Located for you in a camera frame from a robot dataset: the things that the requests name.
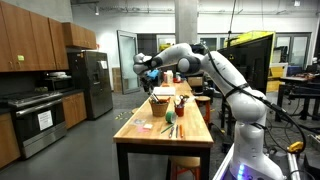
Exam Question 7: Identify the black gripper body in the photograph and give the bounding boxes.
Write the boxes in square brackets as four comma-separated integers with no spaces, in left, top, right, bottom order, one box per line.
[142,75,157,90]

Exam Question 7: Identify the black marker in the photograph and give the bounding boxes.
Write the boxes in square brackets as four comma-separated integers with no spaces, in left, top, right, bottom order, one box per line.
[149,92,160,104]

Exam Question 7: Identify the woven wicker basket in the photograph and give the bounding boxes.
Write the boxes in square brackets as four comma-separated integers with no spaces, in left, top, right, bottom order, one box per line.
[148,98,170,118]

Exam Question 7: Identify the white paper stack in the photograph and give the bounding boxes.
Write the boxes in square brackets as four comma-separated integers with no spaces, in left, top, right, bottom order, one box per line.
[152,86,176,97]

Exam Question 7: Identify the white plastic bottle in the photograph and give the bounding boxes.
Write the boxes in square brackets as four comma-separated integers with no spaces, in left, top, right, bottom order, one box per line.
[165,69,174,84]

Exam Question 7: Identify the glass door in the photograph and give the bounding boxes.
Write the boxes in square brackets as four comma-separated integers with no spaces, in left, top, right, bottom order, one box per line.
[116,29,141,95]

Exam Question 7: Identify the green tape roll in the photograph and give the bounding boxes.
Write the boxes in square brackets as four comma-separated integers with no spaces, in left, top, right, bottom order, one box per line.
[165,110,178,124]

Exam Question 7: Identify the clear plastic parts bag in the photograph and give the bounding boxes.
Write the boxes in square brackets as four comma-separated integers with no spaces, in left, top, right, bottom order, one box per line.
[130,118,147,128]

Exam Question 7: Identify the red mug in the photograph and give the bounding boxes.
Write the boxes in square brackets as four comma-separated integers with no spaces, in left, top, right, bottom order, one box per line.
[174,104,185,118]

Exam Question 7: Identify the green pencil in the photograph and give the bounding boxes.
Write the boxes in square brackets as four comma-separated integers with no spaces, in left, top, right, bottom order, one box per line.
[160,123,175,135]

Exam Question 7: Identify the cardboard box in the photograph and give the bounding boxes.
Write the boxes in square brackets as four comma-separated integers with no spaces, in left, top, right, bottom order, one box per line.
[187,76,204,88]

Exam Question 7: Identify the stainless steel refrigerator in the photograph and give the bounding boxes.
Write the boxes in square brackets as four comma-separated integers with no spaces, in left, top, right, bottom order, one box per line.
[67,50,114,120]

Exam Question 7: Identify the round wooden stool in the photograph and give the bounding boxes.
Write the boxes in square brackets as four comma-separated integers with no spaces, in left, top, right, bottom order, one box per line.
[194,95,212,128]
[168,155,201,180]

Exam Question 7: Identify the wooden lower cabinet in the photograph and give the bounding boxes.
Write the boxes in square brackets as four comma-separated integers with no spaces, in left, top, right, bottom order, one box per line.
[62,92,88,130]
[0,113,21,169]

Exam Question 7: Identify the concrete column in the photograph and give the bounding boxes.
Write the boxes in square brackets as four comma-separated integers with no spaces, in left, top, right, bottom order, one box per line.
[174,0,199,44]

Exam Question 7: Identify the small wooden upper cabinet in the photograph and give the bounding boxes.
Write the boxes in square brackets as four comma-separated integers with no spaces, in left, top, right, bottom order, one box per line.
[62,21,98,50]

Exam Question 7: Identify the black microwave oven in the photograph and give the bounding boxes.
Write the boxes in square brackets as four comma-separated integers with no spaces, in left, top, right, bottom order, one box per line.
[44,76,73,92]

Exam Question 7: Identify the white stacked dishes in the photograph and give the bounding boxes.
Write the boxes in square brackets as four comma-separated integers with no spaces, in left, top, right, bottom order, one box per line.
[46,71,68,78]

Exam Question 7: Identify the white paper notice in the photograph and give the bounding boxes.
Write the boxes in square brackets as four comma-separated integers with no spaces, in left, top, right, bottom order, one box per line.
[37,109,54,132]

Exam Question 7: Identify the stainless steel oven stove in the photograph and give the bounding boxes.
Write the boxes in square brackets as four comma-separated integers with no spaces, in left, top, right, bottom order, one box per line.
[8,91,68,159]

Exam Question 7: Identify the large wooden upper cabinet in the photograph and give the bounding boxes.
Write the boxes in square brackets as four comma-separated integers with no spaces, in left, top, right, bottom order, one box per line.
[0,1,69,73]

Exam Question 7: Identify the black workbench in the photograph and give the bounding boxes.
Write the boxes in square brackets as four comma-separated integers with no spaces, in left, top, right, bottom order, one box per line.
[274,74,320,122]

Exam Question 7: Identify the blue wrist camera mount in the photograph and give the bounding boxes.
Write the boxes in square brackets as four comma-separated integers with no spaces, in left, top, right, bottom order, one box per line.
[146,69,160,80]

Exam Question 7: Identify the black metal table frame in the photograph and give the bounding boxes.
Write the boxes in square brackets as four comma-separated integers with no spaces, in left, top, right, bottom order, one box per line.
[115,141,212,180]

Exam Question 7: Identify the aluminium frame rail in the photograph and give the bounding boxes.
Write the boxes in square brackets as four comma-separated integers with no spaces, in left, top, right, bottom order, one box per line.
[287,151,302,180]
[212,143,236,180]

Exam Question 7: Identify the yellow machine enclosure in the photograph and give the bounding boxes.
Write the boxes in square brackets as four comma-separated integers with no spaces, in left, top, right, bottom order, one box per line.
[225,30,285,94]

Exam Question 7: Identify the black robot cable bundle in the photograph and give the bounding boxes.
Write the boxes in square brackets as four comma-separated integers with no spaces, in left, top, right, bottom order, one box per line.
[205,49,308,164]

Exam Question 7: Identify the yellow black clamp handle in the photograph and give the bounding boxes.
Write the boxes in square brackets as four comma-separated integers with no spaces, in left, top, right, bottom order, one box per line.
[287,141,305,154]

